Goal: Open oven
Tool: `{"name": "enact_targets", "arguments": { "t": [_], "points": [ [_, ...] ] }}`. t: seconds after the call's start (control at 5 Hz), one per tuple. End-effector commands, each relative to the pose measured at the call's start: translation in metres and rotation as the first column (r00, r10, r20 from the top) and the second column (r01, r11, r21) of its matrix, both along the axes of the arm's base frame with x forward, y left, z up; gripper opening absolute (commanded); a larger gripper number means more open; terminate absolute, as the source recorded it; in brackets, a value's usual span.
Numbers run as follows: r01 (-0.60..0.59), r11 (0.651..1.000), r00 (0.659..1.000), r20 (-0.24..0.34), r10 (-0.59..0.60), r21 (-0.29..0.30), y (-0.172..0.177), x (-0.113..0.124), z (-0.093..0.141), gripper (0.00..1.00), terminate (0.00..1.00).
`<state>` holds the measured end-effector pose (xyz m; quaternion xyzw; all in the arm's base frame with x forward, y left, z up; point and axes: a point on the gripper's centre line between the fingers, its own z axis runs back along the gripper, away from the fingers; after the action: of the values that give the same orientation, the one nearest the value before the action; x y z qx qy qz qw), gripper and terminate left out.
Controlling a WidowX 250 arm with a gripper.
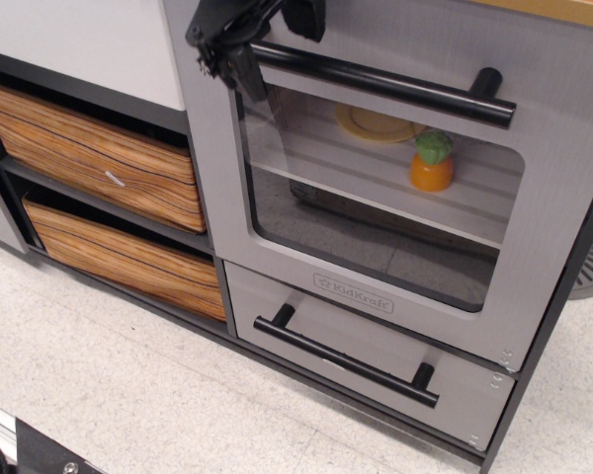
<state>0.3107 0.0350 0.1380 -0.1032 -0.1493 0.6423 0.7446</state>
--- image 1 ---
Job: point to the upper wood-pattern fabric bin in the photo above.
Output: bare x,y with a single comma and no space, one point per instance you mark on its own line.
142,174

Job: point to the dark grey kitchen cabinet frame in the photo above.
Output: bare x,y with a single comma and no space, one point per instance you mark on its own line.
139,390

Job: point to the yellow toy plate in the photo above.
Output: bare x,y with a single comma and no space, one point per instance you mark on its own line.
375,126

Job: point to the orange toy pineapple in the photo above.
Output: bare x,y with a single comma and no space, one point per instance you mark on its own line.
432,167

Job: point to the white oven shelf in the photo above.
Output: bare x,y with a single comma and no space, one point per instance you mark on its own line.
297,136

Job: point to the grey lower oven drawer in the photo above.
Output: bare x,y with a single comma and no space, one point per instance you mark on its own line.
443,391

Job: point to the grey toy oven door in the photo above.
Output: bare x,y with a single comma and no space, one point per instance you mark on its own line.
498,74

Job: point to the wood-pattern fabric bin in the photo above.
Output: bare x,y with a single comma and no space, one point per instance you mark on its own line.
89,240
142,174

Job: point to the lower wood-pattern fabric bin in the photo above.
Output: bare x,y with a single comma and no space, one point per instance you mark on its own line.
89,240

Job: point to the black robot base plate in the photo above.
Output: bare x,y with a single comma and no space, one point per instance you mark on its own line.
23,449

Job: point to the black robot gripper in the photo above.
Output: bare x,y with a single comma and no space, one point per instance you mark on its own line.
222,31

